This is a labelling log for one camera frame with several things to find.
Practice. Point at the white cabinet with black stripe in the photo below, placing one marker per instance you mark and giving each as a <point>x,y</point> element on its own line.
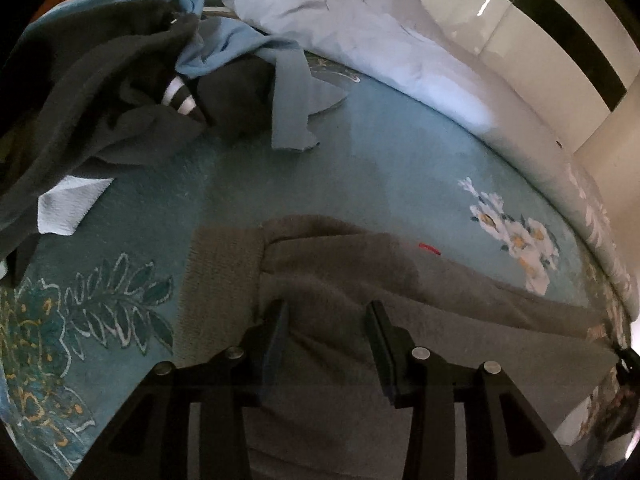
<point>540,25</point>

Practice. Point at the grey sweatpants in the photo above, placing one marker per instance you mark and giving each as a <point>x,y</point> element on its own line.
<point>345,310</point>

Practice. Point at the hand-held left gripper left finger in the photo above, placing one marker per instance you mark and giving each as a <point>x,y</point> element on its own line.
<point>276,331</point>

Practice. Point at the light blue garment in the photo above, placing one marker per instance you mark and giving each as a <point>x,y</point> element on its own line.
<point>240,45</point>

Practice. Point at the white cloth piece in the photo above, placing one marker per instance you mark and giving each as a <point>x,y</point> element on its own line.
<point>65,205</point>

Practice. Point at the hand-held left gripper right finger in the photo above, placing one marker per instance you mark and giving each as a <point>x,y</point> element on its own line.
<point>381,340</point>

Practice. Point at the pale blue floral quilt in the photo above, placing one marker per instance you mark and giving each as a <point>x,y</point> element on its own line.
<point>360,30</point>

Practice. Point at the dark grey garment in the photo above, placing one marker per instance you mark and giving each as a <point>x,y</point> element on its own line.
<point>85,85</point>

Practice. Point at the black white striped sock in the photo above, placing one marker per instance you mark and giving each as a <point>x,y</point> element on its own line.
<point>181,97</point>

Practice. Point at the teal floral bed blanket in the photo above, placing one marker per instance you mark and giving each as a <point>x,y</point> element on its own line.
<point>320,195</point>

